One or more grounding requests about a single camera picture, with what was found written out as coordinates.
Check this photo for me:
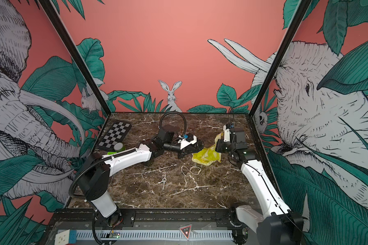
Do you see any red triangle warning sticker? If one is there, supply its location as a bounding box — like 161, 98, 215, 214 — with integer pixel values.
179, 224, 192, 240

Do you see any black front mounting rail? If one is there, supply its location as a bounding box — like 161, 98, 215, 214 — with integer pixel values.
50, 208, 247, 229

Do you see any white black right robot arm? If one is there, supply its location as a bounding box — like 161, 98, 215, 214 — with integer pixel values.
215, 125, 304, 245

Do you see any white power socket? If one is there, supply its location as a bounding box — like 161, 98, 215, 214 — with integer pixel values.
54, 230, 77, 245

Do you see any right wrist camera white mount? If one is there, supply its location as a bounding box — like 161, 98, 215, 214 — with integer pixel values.
223, 123, 231, 142

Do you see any black left frame post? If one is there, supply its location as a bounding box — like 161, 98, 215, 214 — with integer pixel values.
38, 0, 111, 117

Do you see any black white checkerboard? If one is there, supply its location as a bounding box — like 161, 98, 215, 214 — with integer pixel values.
97, 120, 132, 151

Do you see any black corrugated left cable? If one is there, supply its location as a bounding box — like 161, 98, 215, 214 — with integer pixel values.
158, 111, 188, 137

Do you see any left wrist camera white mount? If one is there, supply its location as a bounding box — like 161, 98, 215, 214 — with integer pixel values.
178, 133, 197, 151

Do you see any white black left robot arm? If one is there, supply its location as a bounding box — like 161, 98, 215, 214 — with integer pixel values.
68, 127, 204, 218

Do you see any white slotted cable duct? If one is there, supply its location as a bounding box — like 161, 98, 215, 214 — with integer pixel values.
76, 229, 234, 241

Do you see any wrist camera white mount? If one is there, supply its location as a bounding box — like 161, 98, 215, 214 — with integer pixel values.
178, 133, 197, 151
223, 123, 231, 142

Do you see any black frame post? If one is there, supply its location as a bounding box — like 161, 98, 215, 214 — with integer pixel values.
249, 0, 311, 117
38, 0, 111, 117

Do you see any green white cylinder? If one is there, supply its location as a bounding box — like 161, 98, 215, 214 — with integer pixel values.
113, 143, 125, 152

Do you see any black right frame post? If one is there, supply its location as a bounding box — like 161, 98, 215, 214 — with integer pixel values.
249, 0, 311, 117

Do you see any yellow green patterned towel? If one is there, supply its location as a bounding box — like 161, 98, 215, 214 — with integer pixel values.
192, 133, 223, 166

